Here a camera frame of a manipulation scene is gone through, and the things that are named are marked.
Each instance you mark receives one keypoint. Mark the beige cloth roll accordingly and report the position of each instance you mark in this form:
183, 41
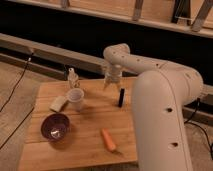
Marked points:
58, 103

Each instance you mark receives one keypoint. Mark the orange carrot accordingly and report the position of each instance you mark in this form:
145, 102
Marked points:
109, 143

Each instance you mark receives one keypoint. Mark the small clear bottle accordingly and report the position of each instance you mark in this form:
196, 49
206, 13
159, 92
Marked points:
73, 79

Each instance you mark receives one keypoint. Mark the dark purple bowl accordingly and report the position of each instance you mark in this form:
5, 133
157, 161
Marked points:
55, 127

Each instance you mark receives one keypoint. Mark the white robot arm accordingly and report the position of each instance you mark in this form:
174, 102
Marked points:
158, 94

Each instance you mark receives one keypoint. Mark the white plastic cup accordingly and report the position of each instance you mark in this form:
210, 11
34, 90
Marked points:
76, 97

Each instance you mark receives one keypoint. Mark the wooden board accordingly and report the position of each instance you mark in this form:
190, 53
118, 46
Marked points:
83, 145

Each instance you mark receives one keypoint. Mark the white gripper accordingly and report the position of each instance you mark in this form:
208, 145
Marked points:
113, 74

